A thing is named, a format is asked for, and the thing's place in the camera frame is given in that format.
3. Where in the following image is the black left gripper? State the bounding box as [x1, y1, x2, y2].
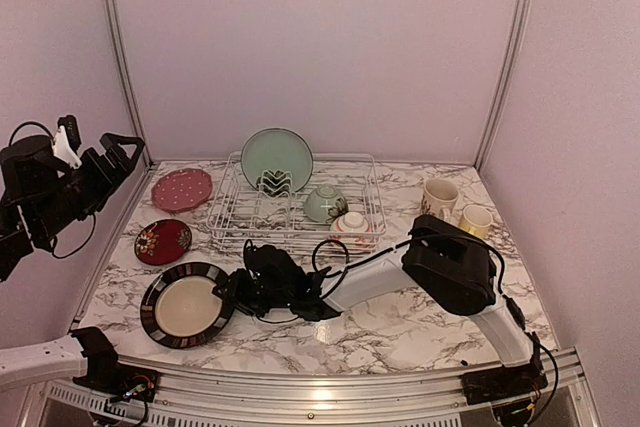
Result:
[29, 131, 145, 243]

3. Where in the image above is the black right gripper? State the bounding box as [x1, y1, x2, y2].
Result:
[211, 268, 292, 318]

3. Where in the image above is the black striped large plate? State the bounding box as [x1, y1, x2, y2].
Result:
[140, 262, 234, 349]

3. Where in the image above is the red floral plate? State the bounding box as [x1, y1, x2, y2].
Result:
[134, 219, 192, 266]

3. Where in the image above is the pink dotted scalloped plate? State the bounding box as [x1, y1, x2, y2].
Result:
[151, 168, 213, 214]

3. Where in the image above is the light green floral bowl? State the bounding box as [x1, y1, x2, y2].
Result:
[303, 184, 349, 224]

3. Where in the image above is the light green floral plate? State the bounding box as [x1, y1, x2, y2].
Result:
[240, 128, 314, 192]

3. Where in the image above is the tall seashell ceramic mug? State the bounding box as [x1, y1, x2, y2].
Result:
[420, 178, 459, 222]

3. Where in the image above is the yellow ceramic mug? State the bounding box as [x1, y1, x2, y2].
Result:
[458, 204, 493, 240]

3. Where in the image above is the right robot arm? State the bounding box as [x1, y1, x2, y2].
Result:
[213, 215, 544, 395]

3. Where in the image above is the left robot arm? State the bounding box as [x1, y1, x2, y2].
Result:
[1, 126, 145, 392]

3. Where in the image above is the white red patterned bowl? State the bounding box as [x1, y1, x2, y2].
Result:
[329, 211, 374, 250]

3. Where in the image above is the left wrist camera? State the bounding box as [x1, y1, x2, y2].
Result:
[52, 115, 82, 169]

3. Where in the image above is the left aluminium frame post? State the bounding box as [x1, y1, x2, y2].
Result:
[103, 0, 146, 140]

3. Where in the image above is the aluminium frame post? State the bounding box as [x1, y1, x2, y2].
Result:
[474, 0, 532, 172]
[103, 0, 146, 140]

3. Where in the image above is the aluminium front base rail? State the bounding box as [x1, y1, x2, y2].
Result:
[29, 354, 604, 427]

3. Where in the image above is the white wire dish rack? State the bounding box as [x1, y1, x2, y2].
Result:
[206, 151, 386, 257]

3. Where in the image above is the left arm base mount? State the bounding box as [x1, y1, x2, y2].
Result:
[70, 327, 159, 403]

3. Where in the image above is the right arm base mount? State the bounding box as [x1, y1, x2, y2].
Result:
[461, 346, 548, 405]

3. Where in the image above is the right aluminium frame post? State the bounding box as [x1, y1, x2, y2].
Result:
[474, 0, 532, 172]

